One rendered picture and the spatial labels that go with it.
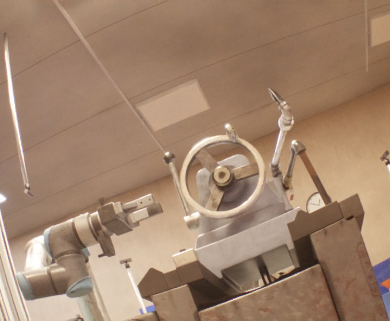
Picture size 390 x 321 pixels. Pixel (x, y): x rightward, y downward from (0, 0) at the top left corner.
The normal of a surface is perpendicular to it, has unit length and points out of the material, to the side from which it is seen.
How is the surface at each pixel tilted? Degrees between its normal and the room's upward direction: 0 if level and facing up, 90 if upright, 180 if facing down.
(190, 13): 180
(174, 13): 180
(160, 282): 90
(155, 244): 90
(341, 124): 90
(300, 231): 90
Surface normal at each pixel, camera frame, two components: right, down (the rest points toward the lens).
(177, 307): -0.22, -0.35
